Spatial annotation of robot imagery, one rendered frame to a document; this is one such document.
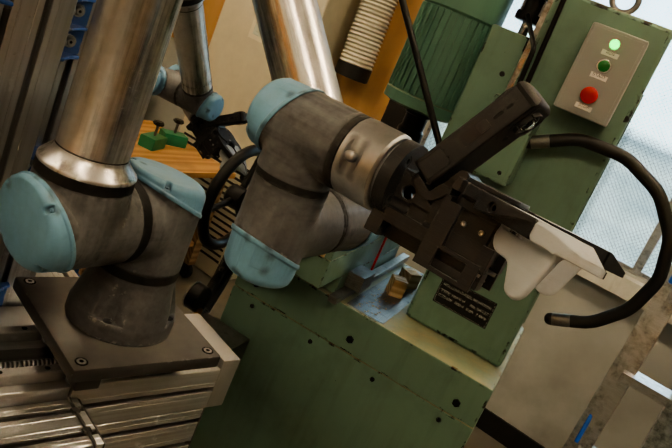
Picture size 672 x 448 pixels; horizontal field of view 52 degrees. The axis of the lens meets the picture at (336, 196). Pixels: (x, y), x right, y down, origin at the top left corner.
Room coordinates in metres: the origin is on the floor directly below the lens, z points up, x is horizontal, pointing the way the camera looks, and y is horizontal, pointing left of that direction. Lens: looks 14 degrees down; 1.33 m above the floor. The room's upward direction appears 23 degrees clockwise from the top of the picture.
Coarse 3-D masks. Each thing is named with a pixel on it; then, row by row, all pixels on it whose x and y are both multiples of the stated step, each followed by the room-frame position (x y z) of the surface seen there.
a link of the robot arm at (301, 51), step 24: (264, 0) 0.81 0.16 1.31; (288, 0) 0.80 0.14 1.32; (312, 0) 0.82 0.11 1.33; (264, 24) 0.80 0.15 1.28; (288, 24) 0.79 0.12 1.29; (312, 24) 0.80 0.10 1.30; (264, 48) 0.81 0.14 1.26; (288, 48) 0.78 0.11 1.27; (312, 48) 0.79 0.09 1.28; (288, 72) 0.78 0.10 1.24; (312, 72) 0.78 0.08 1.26; (336, 96) 0.78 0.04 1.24; (336, 192) 0.71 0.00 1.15; (360, 216) 0.73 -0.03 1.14; (360, 240) 0.74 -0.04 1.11
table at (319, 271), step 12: (360, 252) 1.39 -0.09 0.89; (372, 252) 1.48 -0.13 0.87; (384, 252) 1.58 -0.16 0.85; (300, 264) 1.24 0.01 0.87; (312, 264) 1.23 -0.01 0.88; (324, 264) 1.22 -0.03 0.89; (336, 264) 1.26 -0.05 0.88; (348, 264) 1.34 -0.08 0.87; (360, 264) 1.43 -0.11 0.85; (300, 276) 1.23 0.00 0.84; (312, 276) 1.23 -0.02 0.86; (324, 276) 1.22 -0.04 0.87; (336, 276) 1.30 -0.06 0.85
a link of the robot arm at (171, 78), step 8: (160, 72) 1.71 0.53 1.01; (168, 72) 1.74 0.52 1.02; (176, 72) 1.79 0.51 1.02; (160, 80) 1.70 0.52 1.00; (168, 80) 1.72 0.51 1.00; (176, 80) 1.72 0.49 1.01; (160, 88) 1.71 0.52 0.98; (168, 88) 1.71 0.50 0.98; (160, 96) 1.74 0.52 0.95; (168, 96) 1.72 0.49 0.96
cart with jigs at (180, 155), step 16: (144, 128) 2.93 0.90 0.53; (160, 128) 2.87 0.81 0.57; (176, 128) 2.87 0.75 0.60; (144, 144) 2.66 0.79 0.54; (160, 144) 2.71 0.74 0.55; (176, 144) 2.86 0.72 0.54; (160, 160) 2.59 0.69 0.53; (176, 160) 2.67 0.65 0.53; (192, 160) 2.76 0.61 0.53; (208, 160) 2.86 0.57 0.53; (192, 176) 2.61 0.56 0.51; (208, 176) 2.69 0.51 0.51; (192, 240) 2.80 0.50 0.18; (192, 256) 2.80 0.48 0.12; (80, 272) 2.30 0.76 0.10
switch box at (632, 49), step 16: (592, 32) 1.28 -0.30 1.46; (608, 32) 1.28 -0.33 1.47; (592, 48) 1.28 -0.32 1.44; (608, 48) 1.27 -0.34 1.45; (624, 48) 1.26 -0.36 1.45; (640, 48) 1.26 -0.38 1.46; (576, 64) 1.28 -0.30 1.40; (592, 64) 1.28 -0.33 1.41; (624, 64) 1.26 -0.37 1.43; (576, 80) 1.28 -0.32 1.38; (592, 80) 1.27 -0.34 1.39; (608, 80) 1.26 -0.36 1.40; (624, 80) 1.26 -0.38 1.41; (560, 96) 1.28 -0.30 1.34; (576, 96) 1.28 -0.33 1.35; (608, 96) 1.26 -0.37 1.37; (576, 112) 1.27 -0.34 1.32; (592, 112) 1.26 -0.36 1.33; (608, 112) 1.26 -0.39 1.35
